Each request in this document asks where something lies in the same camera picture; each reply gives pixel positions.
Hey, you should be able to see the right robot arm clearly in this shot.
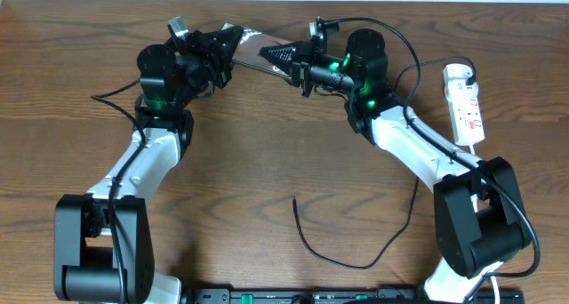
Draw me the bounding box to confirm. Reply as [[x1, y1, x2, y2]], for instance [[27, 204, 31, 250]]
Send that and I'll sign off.
[[259, 28, 539, 303]]

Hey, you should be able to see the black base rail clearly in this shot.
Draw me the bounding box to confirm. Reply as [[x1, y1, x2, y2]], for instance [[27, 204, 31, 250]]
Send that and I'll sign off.
[[177, 287, 525, 304]]

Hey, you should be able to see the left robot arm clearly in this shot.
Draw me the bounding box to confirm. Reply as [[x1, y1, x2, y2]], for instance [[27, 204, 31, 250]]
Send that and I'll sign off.
[[53, 18, 244, 303]]

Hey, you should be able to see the white USB charger adapter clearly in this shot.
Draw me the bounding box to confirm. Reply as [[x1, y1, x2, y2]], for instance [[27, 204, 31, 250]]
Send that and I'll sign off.
[[443, 63, 479, 102]]

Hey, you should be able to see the white power strip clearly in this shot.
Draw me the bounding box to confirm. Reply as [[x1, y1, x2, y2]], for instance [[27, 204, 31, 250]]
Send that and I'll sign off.
[[445, 90, 485, 147]]

